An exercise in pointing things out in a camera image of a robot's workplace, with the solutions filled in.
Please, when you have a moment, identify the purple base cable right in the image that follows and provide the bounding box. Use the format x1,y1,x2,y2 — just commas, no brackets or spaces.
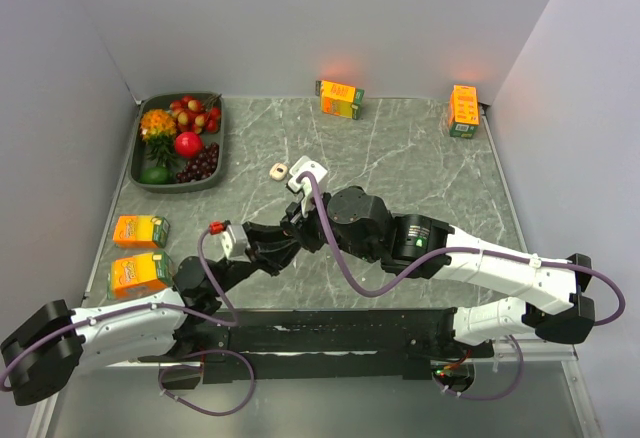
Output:
432,332,525,402

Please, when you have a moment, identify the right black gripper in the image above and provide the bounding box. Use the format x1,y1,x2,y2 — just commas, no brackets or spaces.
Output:
280,186,380,263

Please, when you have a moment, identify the red apple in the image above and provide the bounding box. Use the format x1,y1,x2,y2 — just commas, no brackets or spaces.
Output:
174,132,204,159

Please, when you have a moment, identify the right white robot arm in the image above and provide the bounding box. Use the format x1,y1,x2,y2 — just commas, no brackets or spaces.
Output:
281,182,596,357

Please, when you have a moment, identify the orange juice box left lower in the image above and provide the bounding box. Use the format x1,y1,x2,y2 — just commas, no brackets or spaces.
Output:
108,251,175,300

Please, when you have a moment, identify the dark purple grape bunch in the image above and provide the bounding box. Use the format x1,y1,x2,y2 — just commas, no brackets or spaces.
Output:
176,143,220,183

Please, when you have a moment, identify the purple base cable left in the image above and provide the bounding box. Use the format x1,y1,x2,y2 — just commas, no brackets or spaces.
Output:
158,348,257,417

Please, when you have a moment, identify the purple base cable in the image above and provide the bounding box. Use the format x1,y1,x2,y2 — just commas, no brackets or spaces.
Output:
432,332,525,402
158,348,257,417

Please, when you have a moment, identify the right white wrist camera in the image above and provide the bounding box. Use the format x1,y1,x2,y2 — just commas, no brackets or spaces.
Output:
286,155,329,218

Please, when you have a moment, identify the beige earbud charging case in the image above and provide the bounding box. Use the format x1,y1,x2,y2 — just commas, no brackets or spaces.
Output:
269,163,289,182

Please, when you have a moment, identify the orange juice box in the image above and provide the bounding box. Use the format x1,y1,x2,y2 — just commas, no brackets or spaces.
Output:
108,251,175,300
112,215,170,249
315,80,365,120
447,85,480,139

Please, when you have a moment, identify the orange juice box left upper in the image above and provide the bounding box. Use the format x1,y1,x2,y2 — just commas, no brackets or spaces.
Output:
112,215,170,249

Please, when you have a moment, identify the orange juice box back centre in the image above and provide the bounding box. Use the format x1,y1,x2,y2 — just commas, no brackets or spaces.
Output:
315,80,365,120

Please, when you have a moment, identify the green avocado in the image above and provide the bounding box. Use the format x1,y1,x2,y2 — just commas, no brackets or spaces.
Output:
139,166,173,185

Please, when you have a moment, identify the red cherry bunch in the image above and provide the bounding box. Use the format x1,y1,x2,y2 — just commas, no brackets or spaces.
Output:
169,94,222,135

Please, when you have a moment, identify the orange juice box back right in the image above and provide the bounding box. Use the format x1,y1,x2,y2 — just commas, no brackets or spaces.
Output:
447,85,480,139

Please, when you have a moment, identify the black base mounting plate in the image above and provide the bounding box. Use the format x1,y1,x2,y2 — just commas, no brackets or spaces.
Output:
141,309,494,384

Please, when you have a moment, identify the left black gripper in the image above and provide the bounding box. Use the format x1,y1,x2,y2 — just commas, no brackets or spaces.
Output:
210,221,300,297

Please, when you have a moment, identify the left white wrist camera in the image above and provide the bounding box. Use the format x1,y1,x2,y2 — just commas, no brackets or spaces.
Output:
209,221,250,262

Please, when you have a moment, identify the orange yellow flower pineapple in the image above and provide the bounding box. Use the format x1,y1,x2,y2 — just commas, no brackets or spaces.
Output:
139,109,178,168

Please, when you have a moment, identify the dark grey fruit tray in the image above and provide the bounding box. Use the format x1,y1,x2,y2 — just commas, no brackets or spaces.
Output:
129,92,225,194

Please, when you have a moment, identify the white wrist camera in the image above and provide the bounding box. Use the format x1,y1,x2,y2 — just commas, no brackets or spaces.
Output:
209,221,250,262
286,155,329,218

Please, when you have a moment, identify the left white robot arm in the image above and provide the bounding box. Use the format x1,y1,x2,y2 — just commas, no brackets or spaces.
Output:
1,223,301,406

